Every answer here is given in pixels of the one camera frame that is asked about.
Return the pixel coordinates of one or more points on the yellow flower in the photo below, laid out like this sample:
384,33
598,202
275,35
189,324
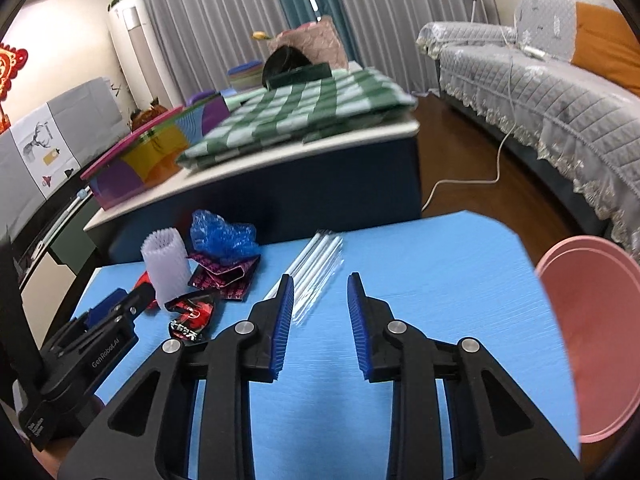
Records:
259,36

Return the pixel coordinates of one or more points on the grey curtain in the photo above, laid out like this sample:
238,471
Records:
210,20
410,20

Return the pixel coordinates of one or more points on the orange cushion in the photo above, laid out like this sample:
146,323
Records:
605,40

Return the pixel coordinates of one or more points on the clear packet of straws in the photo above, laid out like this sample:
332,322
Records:
320,260

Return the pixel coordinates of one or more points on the dark magenta patterned wrapper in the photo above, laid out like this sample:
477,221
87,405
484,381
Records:
235,265
220,287

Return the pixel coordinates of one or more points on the grey patterned cushion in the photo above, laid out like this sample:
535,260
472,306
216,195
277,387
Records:
545,27

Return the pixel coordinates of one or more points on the grey deer print dust cover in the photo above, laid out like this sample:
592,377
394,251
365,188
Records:
75,110

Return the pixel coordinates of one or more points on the sofa with grey quilted cover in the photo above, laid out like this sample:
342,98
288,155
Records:
560,110

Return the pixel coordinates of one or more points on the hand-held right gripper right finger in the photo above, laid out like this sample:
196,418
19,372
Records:
357,330

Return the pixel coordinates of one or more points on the red wall decoration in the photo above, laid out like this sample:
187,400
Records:
12,80

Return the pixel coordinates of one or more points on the white foam net sleeve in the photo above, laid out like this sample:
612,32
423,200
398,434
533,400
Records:
165,265

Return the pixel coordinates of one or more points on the colourful patterned box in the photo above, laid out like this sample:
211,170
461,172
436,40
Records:
150,160

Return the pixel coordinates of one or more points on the pink plastic bin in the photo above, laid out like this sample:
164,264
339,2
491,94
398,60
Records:
590,335

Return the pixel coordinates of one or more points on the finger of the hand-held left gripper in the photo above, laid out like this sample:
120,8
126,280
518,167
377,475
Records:
102,305
132,302

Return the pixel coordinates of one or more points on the black and red snack wrapper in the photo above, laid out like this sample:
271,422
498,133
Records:
192,317

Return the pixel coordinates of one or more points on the dark green tray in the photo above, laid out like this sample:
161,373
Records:
305,74

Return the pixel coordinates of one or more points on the white charger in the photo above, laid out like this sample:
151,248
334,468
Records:
532,51

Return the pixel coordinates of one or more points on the green checked cloth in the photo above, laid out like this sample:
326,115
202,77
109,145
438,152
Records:
300,110

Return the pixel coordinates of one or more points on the low cabinet with white top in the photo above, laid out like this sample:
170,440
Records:
350,180

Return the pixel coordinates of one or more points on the pink fabric basket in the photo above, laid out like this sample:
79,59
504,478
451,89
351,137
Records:
320,40

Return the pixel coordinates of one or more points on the purple lid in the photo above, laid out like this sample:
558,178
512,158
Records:
201,98

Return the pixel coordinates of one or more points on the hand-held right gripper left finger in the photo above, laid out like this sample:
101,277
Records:
282,330

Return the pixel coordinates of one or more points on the brown ornament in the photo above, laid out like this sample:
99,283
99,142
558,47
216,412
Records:
149,116

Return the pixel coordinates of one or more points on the white standing air conditioner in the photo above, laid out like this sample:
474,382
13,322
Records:
142,50

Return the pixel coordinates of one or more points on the blue plastic bag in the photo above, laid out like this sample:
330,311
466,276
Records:
220,237

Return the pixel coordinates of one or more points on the stack of coloured bowls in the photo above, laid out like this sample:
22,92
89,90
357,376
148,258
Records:
245,77

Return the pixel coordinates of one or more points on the television cabinet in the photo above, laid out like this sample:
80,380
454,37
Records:
50,260

